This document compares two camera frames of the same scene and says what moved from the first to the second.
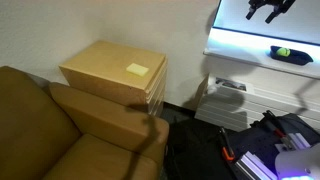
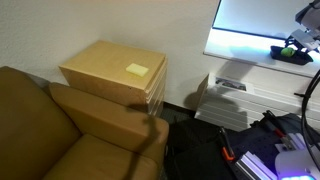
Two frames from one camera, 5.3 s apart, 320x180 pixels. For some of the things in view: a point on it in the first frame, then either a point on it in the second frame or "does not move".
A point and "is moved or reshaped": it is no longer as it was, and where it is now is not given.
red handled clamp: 271,119 does not move
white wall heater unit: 236,103 does not move
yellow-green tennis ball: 285,52 is moved or reshaped
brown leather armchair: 51,132 does not move
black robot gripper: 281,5 -> 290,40
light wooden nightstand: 100,68 does not move
